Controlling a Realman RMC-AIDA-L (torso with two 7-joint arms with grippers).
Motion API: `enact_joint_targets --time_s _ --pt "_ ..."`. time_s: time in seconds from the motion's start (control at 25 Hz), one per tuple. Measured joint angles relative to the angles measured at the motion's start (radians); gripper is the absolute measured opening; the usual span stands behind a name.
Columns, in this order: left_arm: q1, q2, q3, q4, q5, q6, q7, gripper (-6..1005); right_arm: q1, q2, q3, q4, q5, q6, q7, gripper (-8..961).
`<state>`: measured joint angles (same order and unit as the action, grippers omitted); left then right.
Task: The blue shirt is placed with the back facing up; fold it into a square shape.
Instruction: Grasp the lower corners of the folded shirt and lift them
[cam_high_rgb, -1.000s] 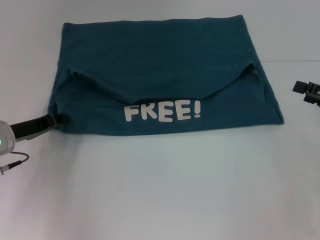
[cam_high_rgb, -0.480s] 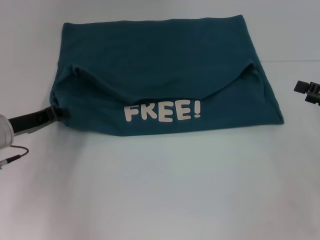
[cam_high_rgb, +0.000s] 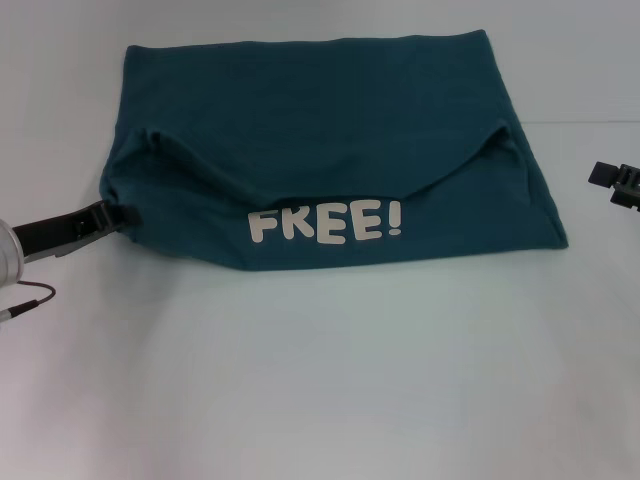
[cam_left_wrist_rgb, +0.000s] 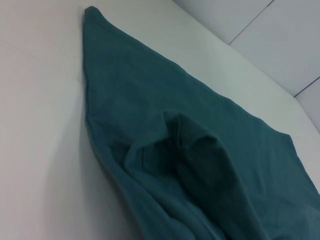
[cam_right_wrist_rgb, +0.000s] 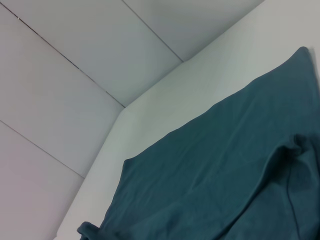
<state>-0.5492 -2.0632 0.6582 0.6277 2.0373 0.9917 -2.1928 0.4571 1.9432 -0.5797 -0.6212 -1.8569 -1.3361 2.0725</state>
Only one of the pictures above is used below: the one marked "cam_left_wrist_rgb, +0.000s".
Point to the blue t-shirt with white print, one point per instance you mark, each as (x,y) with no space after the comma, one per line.
(175,150)

